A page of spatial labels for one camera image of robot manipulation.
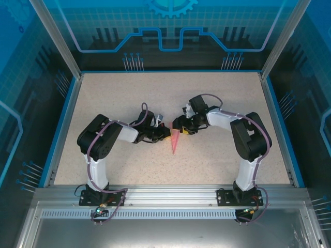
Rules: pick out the pink square paper sheet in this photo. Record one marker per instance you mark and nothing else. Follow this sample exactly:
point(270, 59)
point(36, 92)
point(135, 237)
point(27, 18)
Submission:
point(175, 142)

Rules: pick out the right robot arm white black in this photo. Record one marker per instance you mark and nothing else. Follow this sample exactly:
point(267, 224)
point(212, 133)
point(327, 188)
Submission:
point(248, 137)

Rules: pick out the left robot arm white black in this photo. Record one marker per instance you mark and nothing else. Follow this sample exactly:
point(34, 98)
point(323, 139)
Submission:
point(98, 139)

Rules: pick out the metal sheet tray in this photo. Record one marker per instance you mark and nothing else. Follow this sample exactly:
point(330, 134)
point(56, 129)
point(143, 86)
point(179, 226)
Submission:
point(165, 235)

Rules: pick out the blue table edge strip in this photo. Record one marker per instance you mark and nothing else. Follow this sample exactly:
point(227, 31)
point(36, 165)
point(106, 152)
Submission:
point(58, 129)
point(283, 129)

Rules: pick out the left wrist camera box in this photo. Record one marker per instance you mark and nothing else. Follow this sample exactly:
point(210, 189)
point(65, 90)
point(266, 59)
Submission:
point(159, 120)

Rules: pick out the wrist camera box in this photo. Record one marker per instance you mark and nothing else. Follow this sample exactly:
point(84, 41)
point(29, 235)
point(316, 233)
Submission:
point(159, 120)
point(187, 111)

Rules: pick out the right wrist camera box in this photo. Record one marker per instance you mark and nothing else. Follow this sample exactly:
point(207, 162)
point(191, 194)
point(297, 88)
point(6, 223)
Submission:
point(187, 111)

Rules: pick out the aluminium mounting rail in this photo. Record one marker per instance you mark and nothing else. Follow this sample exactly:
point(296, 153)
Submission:
point(168, 196)

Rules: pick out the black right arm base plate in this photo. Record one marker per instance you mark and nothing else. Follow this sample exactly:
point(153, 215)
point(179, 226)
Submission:
point(222, 197)

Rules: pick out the aluminium side rail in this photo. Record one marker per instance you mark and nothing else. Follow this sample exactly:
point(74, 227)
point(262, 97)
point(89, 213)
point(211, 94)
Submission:
point(65, 129)
point(276, 129)

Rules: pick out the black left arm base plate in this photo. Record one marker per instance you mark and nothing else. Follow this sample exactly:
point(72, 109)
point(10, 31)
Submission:
point(84, 200)

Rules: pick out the aluminium frame post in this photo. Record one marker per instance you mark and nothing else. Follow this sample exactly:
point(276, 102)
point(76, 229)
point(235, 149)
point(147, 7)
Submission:
point(283, 38)
point(58, 38)

